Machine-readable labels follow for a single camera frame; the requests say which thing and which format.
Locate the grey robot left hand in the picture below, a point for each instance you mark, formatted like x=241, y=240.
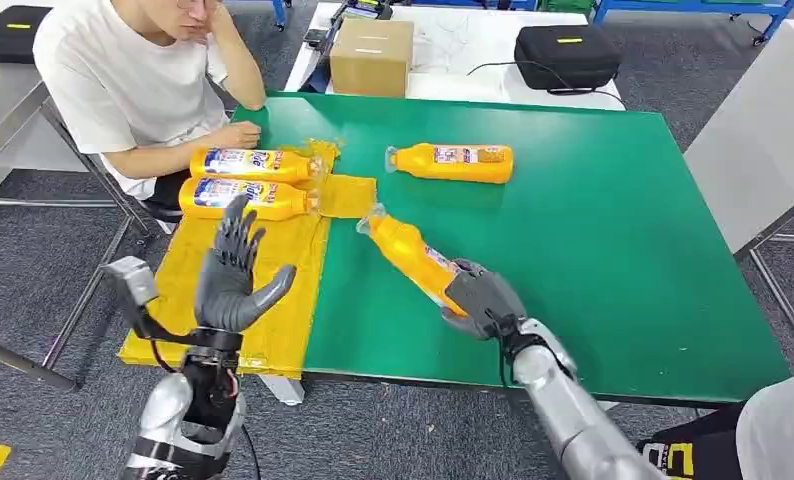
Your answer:
x=228, y=285

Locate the cardboard box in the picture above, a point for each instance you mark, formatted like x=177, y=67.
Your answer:
x=370, y=63

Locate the orange drink bottle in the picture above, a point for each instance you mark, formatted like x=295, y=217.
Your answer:
x=238, y=199
x=251, y=164
x=456, y=164
x=407, y=255

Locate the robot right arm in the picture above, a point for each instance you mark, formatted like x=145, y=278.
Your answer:
x=569, y=411

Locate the green mat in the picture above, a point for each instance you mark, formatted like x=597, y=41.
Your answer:
x=569, y=252

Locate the white table leg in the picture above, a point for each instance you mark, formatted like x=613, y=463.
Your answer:
x=284, y=391

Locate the yellow sheet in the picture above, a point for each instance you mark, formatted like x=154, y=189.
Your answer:
x=271, y=318

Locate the pale grey shell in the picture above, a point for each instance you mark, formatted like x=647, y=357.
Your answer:
x=781, y=430

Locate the person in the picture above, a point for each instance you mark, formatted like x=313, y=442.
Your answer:
x=119, y=86

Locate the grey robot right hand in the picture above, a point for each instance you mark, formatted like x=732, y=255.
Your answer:
x=483, y=301

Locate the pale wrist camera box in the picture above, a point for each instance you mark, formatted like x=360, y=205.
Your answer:
x=130, y=278

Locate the blue metal rack frame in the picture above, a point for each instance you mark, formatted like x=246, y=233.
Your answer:
x=695, y=6

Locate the black case with yellow label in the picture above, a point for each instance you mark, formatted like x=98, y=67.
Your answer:
x=9, y=33
x=566, y=56

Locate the black object with yellow print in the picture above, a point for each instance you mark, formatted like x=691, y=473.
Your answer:
x=688, y=450

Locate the white table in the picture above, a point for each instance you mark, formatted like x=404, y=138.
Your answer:
x=463, y=40

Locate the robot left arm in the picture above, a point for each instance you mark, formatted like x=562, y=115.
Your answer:
x=165, y=411

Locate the person's hand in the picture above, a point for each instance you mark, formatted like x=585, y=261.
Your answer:
x=238, y=136

